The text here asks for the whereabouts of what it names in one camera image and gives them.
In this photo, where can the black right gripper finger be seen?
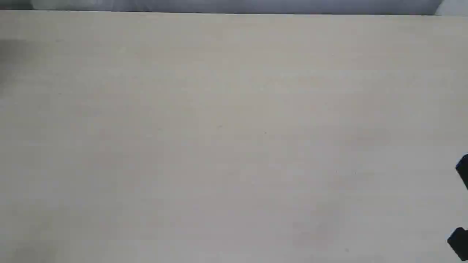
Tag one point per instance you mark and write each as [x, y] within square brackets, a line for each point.
[462, 169]
[458, 241]

